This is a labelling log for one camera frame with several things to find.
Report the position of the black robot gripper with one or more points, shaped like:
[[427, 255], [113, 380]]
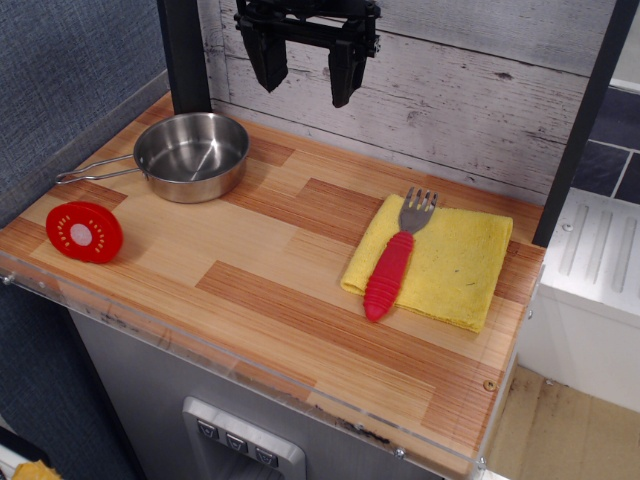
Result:
[[347, 27]]

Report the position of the red toy donut slice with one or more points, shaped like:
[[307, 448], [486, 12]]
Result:
[[84, 231]]

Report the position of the silver steel pot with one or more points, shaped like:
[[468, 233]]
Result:
[[188, 158]]

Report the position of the yellow folded cloth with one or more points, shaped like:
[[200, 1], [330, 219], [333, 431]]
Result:
[[453, 270]]

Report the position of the clear acrylic edge guard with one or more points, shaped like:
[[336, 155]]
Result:
[[393, 391]]

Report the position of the silver toy fridge cabinet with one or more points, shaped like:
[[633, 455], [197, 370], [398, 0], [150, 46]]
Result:
[[147, 386]]

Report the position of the white toy sink unit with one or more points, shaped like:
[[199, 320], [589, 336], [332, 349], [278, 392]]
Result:
[[582, 329]]

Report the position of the silver dispenser button panel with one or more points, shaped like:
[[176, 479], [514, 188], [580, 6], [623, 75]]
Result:
[[228, 447]]

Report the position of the yellow object bottom corner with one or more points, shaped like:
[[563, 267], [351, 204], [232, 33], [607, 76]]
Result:
[[35, 471]]

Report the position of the black left vertical post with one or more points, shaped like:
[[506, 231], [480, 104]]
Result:
[[184, 55]]

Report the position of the black vertical post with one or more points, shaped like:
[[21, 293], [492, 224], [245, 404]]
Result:
[[608, 56], [184, 55]]

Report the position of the red handled metal fork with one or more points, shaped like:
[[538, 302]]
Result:
[[384, 284]]

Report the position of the black right vertical post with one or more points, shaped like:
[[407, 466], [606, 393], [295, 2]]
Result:
[[608, 56]]

